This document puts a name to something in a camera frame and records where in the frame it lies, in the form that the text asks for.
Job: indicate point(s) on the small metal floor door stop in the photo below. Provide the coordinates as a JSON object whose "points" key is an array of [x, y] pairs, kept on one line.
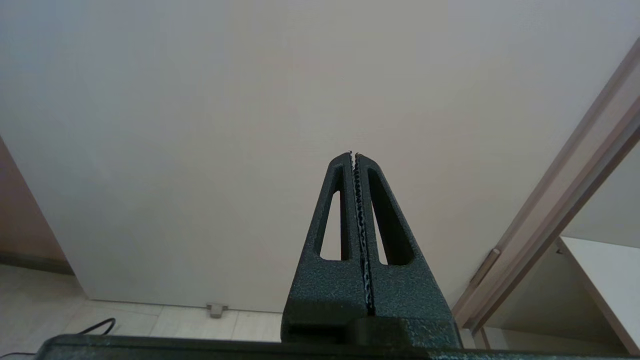
{"points": [[216, 310]]}

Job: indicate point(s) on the dark baseboard strip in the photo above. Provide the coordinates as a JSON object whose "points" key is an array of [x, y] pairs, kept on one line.
{"points": [[35, 262]]}

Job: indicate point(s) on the small metal frame hinge plate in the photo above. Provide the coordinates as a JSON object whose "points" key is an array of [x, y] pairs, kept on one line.
{"points": [[485, 267]]}

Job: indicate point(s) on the white room door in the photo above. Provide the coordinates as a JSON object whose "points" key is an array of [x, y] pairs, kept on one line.
{"points": [[225, 125]]}

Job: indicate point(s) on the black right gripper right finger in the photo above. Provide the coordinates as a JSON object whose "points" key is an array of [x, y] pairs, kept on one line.
{"points": [[405, 295]]}

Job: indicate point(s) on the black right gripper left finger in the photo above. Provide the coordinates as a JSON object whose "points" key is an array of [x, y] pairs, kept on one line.
{"points": [[325, 295]]}

